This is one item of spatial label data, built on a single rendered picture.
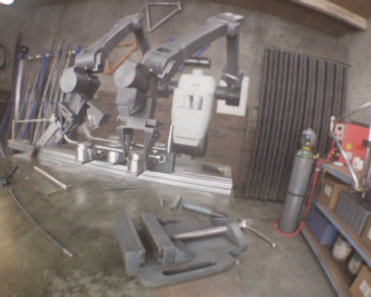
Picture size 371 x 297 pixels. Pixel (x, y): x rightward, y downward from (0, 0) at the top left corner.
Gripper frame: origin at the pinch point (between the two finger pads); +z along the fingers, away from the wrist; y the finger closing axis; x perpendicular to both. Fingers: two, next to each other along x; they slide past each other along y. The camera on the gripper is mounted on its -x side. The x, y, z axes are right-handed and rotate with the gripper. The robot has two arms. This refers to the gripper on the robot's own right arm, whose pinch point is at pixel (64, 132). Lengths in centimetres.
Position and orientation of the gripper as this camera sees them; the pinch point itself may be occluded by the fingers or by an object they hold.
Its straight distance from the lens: 71.3
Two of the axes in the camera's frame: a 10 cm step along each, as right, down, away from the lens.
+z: -5.9, 7.7, 2.2
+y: 1.8, -1.4, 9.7
